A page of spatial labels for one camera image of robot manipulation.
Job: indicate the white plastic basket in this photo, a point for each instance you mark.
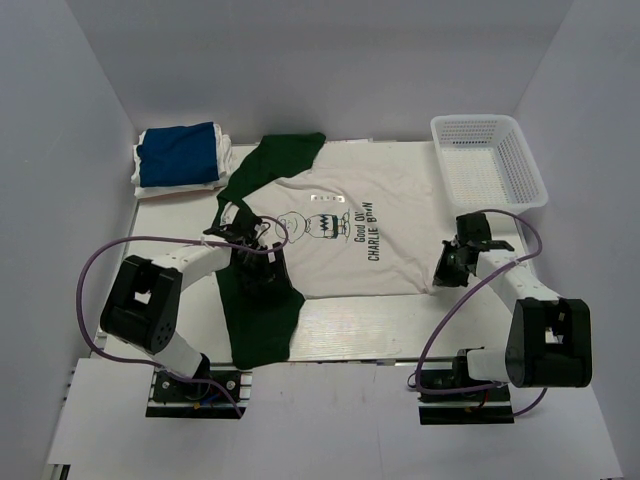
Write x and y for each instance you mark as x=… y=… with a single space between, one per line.
x=486 y=163

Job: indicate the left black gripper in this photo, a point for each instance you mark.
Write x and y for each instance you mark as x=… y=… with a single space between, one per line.
x=274 y=271

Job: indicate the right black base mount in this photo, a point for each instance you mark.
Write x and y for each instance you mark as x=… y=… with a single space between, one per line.
x=460 y=399

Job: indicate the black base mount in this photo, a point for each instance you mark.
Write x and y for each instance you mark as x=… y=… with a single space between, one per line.
x=170 y=399
x=460 y=399

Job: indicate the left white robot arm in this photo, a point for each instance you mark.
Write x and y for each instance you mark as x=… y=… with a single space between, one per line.
x=143 y=305

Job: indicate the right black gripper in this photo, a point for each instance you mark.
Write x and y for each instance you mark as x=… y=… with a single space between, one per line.
x=443 y=276

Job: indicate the blue t shirt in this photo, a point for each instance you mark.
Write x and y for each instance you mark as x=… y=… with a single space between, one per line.
x=178 y=156

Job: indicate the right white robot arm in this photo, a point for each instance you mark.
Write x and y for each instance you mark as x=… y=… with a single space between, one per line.
x=549 y=344

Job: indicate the white green raglan t shirt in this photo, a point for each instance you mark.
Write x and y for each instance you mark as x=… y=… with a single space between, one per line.
x=338 y=228

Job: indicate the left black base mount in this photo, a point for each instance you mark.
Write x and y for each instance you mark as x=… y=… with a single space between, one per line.
x=170 y=399

